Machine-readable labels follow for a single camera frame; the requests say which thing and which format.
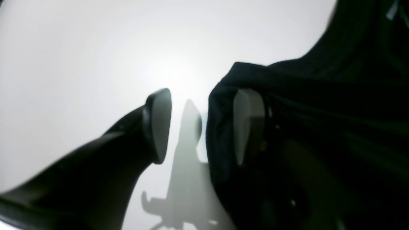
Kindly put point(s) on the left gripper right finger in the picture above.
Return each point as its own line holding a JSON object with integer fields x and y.
{"x": 260, "y": 185}

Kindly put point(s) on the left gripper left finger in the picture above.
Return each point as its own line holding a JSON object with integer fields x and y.
{"x": 90, "y": 187}

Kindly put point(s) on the black T-shirt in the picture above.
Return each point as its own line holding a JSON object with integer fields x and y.
{"x": 340, "y": 113}

